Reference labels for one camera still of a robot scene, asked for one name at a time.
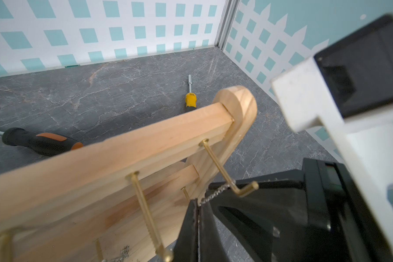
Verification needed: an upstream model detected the silver chain necklace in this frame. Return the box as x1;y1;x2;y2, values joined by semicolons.
104;179;237;262

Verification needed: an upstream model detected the yellow black nut driver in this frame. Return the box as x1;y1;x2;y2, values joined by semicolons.
185;74;197;112

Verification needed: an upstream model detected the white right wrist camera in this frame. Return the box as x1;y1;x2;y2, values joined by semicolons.
271;13;393;254

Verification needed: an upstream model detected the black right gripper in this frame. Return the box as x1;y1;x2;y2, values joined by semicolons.
209;158;393;262

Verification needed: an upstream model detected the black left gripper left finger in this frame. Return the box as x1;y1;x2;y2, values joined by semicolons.
173;199;199;262

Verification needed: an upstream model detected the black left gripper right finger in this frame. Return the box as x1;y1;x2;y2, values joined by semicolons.
199;204;229;262

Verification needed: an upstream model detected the orange black nut driver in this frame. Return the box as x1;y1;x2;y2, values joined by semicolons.
0;128;84;157

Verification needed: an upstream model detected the wooden jewelry display stand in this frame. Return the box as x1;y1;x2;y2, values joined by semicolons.
0;86;257;262

